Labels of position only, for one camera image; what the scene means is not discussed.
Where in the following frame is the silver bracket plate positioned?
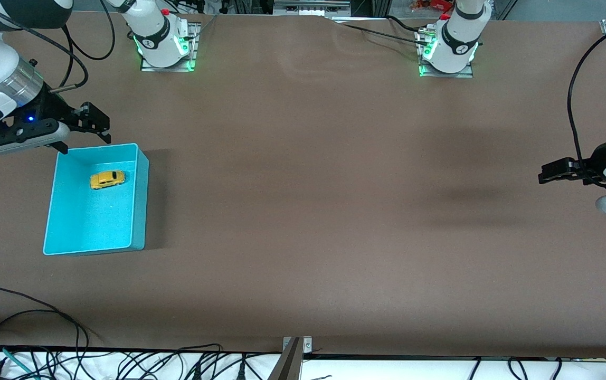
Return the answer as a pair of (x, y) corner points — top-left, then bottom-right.
(282, 336), (313, 353)

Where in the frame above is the white lower shelf surface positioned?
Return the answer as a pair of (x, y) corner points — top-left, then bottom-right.
(0, 349), (606, 380)

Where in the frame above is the silver metal box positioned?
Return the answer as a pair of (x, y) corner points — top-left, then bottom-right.
(273, 0), (355, 22)

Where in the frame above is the red orange package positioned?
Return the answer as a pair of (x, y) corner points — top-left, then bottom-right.
(410, 0), (454, 12)

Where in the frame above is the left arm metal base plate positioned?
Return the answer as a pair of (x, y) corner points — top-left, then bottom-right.
(418, 29), (474, 79)

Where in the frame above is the black cable to arm base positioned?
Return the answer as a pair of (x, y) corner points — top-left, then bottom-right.
(385, 14), (430, 33)
(341, 21), (426, 47)

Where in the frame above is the brown table cover mat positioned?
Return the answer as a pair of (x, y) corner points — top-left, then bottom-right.
(0, 9), (606, 360)

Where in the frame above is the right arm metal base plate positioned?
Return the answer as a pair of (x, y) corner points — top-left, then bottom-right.
(140, 22), (199, 73)

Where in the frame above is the grey metal bar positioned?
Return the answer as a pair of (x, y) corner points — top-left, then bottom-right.
(267, 338), (304, 380)

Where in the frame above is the black cable with plug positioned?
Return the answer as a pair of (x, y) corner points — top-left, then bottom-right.
(197, 346), (282, 380)

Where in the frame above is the yellow beetle toy car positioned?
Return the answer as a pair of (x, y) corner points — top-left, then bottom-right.
(90, 170), (126, 191)

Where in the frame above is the turquoise plastic bin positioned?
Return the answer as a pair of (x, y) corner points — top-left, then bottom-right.
(42, 142), (150, 257)

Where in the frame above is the long black looped cable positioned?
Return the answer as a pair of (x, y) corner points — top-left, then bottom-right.
(0, 287), (90, 365)
(0, 309), (81, 370)

